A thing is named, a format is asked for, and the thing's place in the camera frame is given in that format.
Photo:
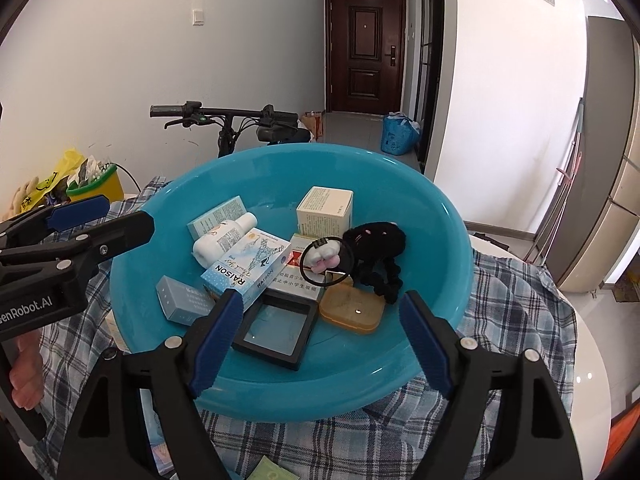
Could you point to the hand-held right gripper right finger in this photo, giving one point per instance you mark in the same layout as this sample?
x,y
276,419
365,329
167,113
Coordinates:
x,y
425,342

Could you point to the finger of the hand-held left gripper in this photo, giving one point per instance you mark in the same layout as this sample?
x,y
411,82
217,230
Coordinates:
x,y
77,210
120,235

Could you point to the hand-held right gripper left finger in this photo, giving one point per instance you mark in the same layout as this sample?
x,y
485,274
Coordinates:
x,y
215,345

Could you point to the light blue small box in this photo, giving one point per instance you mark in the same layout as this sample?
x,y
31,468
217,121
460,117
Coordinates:
x,y
182,300

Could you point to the black square display frame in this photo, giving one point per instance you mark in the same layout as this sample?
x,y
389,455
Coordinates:
x,y
275,327

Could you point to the blue plastic basin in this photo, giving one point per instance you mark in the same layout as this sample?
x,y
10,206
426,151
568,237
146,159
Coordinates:
x,y
350,375

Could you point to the orange plastic case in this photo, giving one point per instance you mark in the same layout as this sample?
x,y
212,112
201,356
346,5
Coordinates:
x,y
350,310

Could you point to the blue white carton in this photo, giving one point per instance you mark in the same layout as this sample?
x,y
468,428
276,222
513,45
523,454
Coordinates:
x,y
250,265

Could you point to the pale green tall box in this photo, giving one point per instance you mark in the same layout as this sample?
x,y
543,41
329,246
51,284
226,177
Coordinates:
x,y
215,212

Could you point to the white lotion bottle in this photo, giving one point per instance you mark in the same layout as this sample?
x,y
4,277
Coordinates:
x,y
220,242

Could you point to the black plush toy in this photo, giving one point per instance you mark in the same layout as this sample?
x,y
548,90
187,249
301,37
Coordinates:
x,y
375,242

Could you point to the white round desktop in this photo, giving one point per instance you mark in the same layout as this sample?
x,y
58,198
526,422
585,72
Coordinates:
x,y
595,390

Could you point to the person's left hand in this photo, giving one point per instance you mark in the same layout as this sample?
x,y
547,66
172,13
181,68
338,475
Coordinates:
x,y
27,370

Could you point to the green bucket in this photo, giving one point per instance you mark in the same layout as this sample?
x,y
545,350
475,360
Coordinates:
x,y
100,190

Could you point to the yellow plastic bag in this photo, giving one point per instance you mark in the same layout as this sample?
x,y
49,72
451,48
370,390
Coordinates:
x,y
57,175

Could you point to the beige plush toy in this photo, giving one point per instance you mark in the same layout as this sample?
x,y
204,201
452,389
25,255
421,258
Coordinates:
x,y
22,195

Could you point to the blue plaid cloth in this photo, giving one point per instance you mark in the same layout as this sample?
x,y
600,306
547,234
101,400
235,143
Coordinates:
x,y
500,320

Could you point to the white red flat carton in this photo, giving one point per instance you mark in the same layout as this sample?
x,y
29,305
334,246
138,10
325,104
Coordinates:
x,y
295,280

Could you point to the green flat packet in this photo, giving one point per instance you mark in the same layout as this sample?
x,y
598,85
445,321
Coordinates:
x,y
270,470

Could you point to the cream square box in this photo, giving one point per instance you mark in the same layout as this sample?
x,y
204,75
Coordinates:
x,y
322,212

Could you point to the patterned floor mat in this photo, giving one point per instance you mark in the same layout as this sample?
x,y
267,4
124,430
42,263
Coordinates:
x,y
625,291

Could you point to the blue shopping bag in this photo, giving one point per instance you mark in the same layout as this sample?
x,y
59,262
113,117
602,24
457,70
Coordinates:
x,y
397,135

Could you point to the folded metal rack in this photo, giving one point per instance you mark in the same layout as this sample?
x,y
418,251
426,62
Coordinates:
x,y
565,185

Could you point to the orange chair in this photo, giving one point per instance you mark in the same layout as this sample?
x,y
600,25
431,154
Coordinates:
x,y
627,430

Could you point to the brown paper bag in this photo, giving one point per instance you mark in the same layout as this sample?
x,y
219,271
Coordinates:
x,y
314,127

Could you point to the gold refrigerator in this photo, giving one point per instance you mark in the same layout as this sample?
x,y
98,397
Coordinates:
x,y
610,160

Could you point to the black framed glass door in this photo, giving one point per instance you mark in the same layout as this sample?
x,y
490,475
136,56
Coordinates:
x,y
430,60

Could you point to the dark brown door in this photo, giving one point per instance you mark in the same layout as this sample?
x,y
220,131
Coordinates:
x,y
365,50

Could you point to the white light switch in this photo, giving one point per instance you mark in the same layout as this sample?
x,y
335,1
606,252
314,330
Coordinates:
x,y
198,16

